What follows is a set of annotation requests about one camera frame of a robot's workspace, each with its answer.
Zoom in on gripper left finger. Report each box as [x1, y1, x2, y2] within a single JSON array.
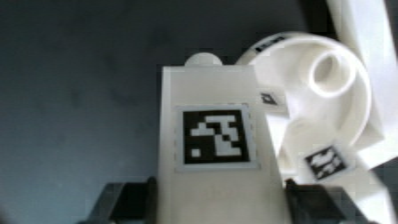
[[76, 177, 158, 224]]

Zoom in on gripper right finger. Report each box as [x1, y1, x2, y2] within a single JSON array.
[[284, 179, 380, 224]]

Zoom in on white stool leg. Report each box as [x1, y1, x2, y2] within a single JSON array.
[[257, 86, 289, 151], [156, 53, 293, 224], [279, 118, 398, 224]]

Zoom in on white round stool seat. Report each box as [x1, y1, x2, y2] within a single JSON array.
[[236, 32, 371, 151]]

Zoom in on white right fence bar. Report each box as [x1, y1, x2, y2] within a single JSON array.
[[325, 0, 398, 168]]

